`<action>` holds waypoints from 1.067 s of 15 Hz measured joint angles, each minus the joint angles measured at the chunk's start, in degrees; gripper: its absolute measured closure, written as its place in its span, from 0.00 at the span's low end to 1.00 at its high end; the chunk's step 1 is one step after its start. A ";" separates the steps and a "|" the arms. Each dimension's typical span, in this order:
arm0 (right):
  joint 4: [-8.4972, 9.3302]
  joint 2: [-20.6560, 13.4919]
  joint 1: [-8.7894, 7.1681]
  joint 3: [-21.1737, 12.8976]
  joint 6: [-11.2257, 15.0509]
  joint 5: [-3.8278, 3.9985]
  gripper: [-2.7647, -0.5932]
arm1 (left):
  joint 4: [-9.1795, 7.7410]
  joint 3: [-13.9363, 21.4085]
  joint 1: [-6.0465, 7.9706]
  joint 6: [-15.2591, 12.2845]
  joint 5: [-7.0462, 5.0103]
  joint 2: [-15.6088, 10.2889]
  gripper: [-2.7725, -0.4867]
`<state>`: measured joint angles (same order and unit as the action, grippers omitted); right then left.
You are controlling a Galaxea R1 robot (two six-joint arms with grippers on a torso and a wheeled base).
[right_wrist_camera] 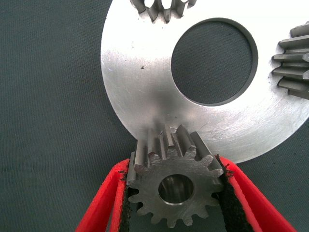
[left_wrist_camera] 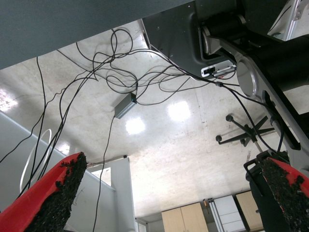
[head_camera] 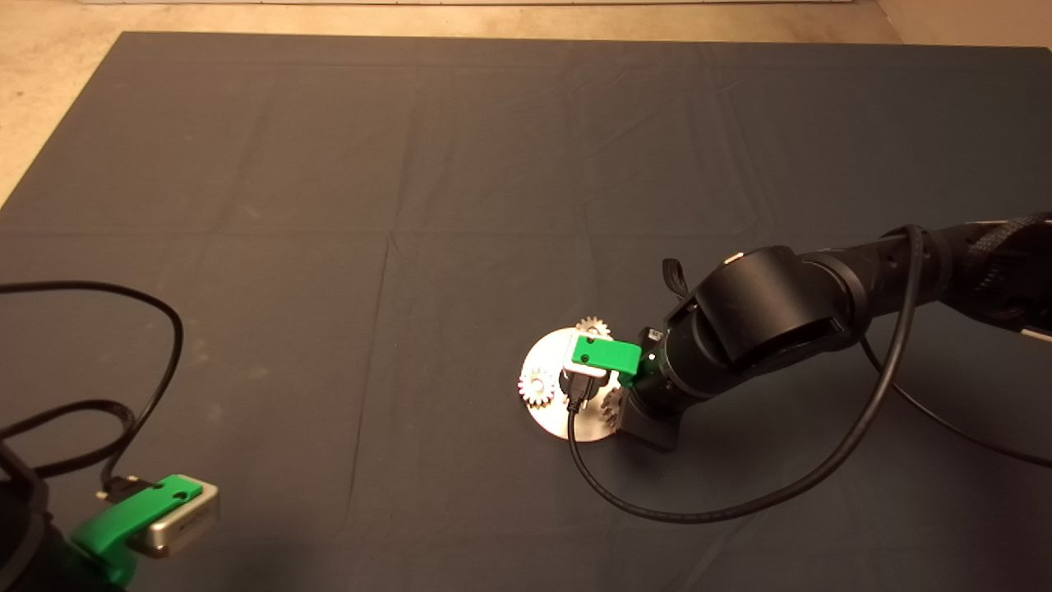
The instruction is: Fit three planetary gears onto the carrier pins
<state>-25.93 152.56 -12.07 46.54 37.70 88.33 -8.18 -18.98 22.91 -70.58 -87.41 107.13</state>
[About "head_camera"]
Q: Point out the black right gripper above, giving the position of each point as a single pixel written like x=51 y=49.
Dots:
x=653 y=426

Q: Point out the small steel planetary gear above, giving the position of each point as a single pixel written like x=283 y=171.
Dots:
x=538 y=388
x=610 y=409
x=590 y=326

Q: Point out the round metal carrier plate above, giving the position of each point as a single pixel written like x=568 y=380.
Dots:
x=546 y=415

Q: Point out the dark grey table cloth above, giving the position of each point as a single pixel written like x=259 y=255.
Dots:
x=329 y=205

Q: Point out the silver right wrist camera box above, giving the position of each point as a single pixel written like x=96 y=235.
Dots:
x=585 y=372

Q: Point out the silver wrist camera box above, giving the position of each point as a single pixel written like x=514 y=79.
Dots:
x=189 y=522
x=585 y=372

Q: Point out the green right camera mount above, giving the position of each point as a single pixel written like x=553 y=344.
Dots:
x=606 y=352

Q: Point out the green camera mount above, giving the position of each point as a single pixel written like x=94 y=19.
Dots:
x=123 y=518
x=606 y=352

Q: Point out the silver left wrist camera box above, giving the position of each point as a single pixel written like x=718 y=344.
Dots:
x=189 y=522

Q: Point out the green left camera mount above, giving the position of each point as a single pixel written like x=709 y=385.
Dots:
x=123 y=518

